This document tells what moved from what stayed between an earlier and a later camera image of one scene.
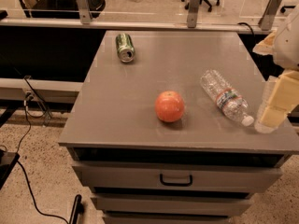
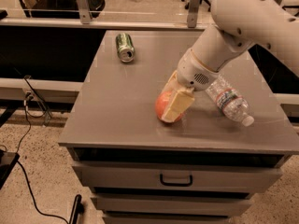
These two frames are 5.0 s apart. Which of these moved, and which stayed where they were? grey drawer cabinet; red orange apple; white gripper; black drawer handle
Moved: white gripper
Stayed: red orange apple; black drawer handle; grey drawer cabinet
